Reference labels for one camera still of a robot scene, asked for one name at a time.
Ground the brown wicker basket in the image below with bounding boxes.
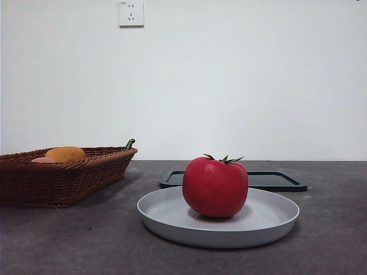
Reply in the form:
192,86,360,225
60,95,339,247
0,146,138,209

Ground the red tomato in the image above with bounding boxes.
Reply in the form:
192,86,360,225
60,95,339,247
182,154,249,218

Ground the orange-yellow potato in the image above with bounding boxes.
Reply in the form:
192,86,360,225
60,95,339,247
45,146,87,163

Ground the pale grey round plate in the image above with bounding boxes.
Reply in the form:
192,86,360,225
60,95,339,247
136,186,300,249

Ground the dark rectangular tray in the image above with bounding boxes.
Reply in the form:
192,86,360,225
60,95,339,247
159,170,308,193

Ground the pink sweet potato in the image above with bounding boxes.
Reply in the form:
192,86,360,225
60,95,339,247
30,156,57,164

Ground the white wall socket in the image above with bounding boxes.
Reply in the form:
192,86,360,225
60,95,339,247
119,0,145,29

